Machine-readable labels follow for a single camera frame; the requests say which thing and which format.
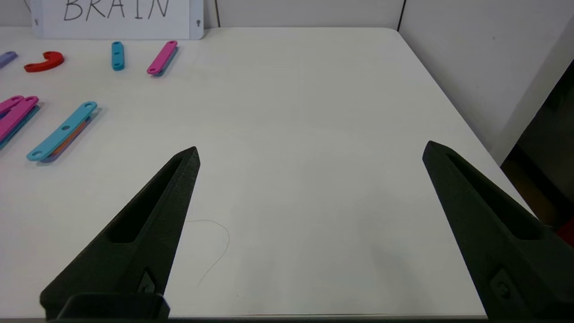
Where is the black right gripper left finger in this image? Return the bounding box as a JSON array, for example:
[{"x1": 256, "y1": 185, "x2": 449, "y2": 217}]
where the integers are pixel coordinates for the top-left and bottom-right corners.
[{"x1": 40, "y1": 146, "x2": 201, "y2": 320}]

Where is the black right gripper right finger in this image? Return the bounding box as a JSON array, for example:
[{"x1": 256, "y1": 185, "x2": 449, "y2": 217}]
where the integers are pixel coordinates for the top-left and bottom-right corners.
[{"x1": 422, "y1": 140, "x2": 574, "y2": 320}]

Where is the small red C piece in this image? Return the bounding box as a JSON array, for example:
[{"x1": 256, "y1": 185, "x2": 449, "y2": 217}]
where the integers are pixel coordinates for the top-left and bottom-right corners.
[{"x1": 24, "y1": 51, "x2": 65, "y2": 73}]

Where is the white BRAIN sign board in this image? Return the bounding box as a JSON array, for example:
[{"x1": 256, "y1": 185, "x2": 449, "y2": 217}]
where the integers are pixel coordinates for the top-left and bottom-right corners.
[{"x1": 31, "y1": 0, "x2": 204, "y2": 40}]

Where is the thin hair strand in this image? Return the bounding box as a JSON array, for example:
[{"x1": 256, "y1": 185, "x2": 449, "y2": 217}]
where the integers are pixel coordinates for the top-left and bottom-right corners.
[{"x1": 185, "y1": 219, "x2": 230, "y2": 287}]

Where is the dark background furniture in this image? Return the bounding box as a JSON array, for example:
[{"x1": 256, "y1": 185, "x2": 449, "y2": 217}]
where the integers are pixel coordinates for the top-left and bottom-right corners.
[{"x1": 500, "y1": 58, "x2": 574, "y2": 247}]

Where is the long blue bar orange underside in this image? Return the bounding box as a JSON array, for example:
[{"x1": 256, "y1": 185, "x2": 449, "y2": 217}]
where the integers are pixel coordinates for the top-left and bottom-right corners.
[{"x1": 26, "y1": 101, "x2": 98, "y2": 163}]

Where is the short pink bar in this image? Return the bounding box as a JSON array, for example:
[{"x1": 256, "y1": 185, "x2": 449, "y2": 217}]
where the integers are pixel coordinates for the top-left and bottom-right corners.
[{"x1": 147, "y1": 40, "x2": 179, "y2": 76}]

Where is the short blue bar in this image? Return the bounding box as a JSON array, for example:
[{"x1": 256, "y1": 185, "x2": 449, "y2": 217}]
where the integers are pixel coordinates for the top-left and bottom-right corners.
[{"x1": 111, "y1": 41, "x2": 125, "y2": 71}]

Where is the long pink bar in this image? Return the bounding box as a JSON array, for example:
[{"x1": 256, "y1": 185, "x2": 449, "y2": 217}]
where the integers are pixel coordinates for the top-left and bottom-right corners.
[
  {"x1": 0, "y1": 96, "x2": 40, "y2": 149},
  {"x1": 0, "y1": 95, "x2": 25, "y2": 115}
]

